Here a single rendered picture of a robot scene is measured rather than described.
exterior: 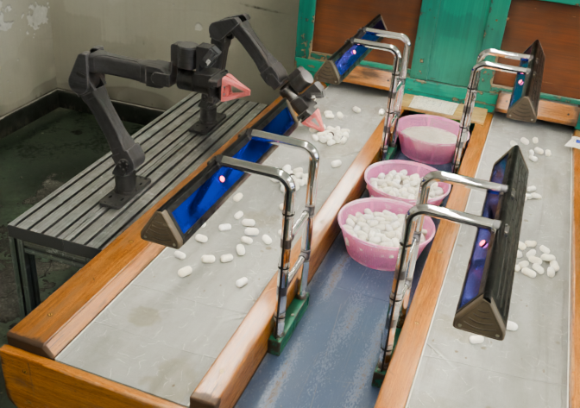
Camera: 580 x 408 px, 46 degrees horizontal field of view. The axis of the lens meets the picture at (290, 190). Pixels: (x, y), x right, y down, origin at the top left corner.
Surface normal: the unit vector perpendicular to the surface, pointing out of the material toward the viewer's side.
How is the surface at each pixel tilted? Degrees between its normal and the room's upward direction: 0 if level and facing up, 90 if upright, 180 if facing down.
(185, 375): 0
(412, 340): 0
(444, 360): 0
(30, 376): 90
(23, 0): 90
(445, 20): 90
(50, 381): 90
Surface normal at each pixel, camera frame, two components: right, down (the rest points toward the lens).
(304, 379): 0.07, -0.87
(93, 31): -0.32, 0.43
